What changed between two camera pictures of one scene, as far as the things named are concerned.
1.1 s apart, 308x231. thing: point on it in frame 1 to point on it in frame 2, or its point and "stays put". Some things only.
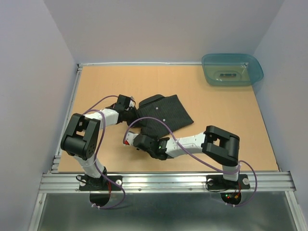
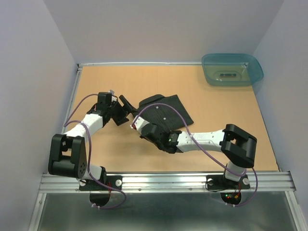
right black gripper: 155,138 to 142,136
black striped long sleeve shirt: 168,109 stays put
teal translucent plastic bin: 231,69 stays put
